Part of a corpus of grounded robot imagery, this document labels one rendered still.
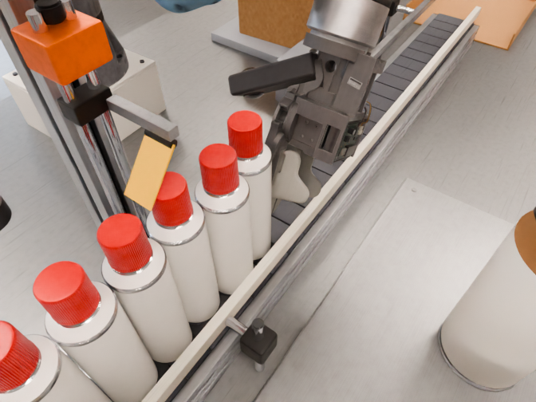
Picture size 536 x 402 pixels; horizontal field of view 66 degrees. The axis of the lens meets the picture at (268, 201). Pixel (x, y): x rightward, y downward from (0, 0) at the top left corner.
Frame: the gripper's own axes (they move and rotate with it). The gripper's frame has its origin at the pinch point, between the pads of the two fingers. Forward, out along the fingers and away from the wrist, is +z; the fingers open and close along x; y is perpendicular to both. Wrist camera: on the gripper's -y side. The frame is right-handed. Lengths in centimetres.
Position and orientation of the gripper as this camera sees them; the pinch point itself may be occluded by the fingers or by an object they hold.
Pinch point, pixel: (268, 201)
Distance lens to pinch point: 51.9
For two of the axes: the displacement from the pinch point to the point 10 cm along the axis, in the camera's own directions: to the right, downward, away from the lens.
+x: 5.0, -2.1, 8.4
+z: -2.8, 8.8, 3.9
